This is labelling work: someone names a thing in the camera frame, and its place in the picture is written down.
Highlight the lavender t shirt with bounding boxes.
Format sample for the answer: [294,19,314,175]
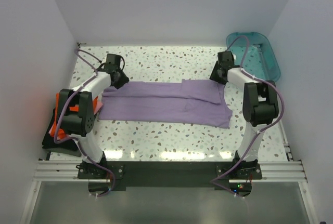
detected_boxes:
[99,80,233,128]

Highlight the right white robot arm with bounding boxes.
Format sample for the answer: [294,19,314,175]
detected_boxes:
[210,51,280,179]

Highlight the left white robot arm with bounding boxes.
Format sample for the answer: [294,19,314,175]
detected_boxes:
[53,54,129,178]

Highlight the teal plastic basket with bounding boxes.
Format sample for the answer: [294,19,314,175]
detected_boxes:
[226,32,280,82]

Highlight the orange folded t shirt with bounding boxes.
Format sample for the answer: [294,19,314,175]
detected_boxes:
[48,93,79,140]

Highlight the black folded t shirt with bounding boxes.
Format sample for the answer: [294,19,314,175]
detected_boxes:
[42,109,81,157]

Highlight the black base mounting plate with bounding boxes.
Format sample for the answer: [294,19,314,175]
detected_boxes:
[76,161,263,193]

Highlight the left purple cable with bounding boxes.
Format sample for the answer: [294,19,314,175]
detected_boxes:
[53,48,116,197]

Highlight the aluminium frame rail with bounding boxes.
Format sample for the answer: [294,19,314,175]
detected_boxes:
[33,161,307,182]

